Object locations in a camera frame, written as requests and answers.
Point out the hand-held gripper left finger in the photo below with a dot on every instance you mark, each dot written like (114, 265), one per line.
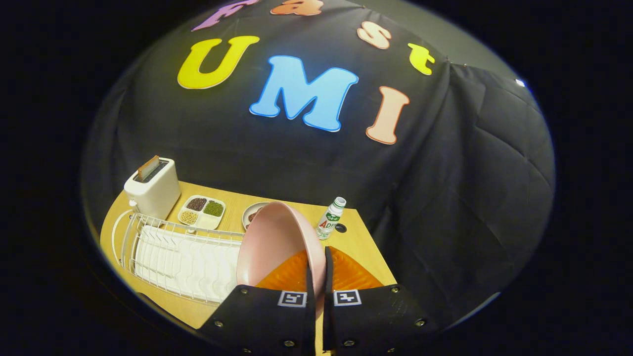
(310, 306)

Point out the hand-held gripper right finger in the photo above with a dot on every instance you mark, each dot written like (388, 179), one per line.
(328, 306)

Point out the pink plate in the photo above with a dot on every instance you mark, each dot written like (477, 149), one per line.
(272, 237)

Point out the beige plate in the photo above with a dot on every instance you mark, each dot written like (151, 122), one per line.
(246, 217)

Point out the white drink bottle green label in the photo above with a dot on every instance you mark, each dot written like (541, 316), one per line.
(329, 222)

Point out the raw red meat piece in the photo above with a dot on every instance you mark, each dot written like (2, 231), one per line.
(253, 216)

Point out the white divided snack tray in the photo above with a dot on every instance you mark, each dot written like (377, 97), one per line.
(210, 222)

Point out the pile of green mung beans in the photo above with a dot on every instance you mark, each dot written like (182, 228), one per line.
(213, 208)

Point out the pile of yellow soybeans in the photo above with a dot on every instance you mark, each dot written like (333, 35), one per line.
(189, 216)

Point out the pile of dark red beans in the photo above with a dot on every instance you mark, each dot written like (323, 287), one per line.
(197, 203)

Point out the black backdrop cloth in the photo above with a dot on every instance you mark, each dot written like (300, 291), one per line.
(445, 198)

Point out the white toaster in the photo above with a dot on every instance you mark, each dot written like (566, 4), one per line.
(156, 195)

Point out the toasted bread slice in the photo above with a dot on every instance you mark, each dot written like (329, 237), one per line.
(148, 168)

